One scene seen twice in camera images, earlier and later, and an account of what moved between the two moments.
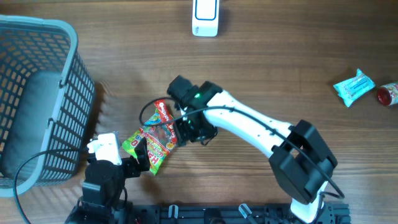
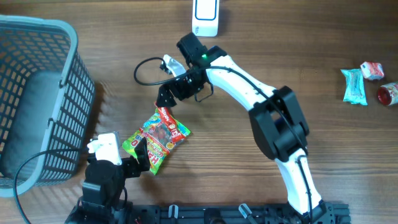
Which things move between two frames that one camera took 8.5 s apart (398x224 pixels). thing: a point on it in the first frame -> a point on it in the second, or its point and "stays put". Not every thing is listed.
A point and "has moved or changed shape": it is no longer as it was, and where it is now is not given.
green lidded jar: (387, 94) stays put
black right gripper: (208, 132) -> (180, 93)
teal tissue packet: (352, 89) has moved or changed shape
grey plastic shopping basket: (46, 104) stays put
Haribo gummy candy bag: (159, 140) stays put
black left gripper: (134, 170) stays put
